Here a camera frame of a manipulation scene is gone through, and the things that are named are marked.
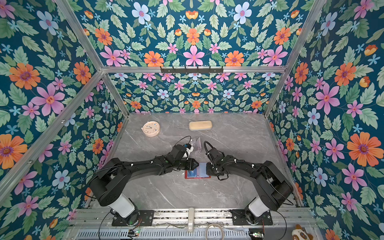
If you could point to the beige glasses case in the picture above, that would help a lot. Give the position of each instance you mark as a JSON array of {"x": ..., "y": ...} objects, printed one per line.
[{"x": 200, "y": 125}]

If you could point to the white vent grille strip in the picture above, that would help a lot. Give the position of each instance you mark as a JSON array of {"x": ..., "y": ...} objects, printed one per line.
[{"x": 163, "y": 234}]

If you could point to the clear acrylic card stand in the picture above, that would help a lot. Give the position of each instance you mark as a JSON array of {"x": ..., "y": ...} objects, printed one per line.
[{"x": 196, "y": 144}]

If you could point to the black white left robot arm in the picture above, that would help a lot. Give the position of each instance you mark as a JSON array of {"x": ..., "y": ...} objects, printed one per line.
[{"x": 108, "y": 183}]

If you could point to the white rail clip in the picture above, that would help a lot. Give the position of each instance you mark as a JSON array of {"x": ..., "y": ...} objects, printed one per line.
[{"x": 191, "y": 220}]

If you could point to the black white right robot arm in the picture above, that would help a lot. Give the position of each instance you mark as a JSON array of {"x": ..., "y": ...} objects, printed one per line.
[{"x": 272, "y": 187}]

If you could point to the black hook bar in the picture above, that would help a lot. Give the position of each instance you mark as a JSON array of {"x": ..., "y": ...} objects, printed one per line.
[{"x": 191, "y": 70}]

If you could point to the red leather card holder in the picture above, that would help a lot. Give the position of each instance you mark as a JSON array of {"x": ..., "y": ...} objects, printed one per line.
[{"x": 199, "y": 173}]

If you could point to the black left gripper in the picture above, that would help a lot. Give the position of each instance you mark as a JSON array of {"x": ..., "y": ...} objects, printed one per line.
[{"x": 192, "y": 164}]

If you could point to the pink round alarm clock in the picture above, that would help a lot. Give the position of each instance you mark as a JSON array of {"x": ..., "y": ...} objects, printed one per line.
[{"x": 151, "y": 129}]

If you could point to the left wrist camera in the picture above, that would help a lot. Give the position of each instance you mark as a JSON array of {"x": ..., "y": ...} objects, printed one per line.
[{"x": 189, "y": 149}]

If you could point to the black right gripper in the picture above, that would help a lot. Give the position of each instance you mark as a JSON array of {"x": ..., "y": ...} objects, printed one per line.
[{"x": 208, "y": 170}]

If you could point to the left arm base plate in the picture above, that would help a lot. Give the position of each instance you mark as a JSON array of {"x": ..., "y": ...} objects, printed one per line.
[{"x": 138, "y": 218}]

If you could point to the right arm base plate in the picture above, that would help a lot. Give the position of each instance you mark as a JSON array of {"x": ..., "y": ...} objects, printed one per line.
[{"x": 242, "y": 218}]

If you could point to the aluminium front rail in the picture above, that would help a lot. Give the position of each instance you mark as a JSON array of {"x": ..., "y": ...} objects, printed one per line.
[{"x": 284, "y": 217}]

